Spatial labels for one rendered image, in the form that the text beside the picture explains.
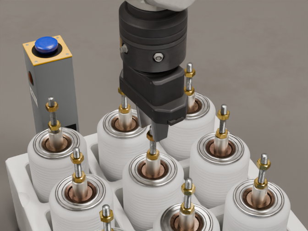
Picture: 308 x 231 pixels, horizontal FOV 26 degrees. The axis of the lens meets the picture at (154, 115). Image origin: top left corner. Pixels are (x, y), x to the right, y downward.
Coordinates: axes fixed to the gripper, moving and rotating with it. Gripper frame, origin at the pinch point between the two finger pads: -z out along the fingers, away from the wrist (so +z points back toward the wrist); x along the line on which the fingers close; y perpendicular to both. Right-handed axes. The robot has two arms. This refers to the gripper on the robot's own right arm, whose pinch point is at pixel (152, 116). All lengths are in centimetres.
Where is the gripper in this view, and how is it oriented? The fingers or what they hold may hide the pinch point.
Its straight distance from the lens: 96.0
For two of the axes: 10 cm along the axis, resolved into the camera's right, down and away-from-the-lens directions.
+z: 0.0, -7.6, -6.4
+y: -8.2, 3.7, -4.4
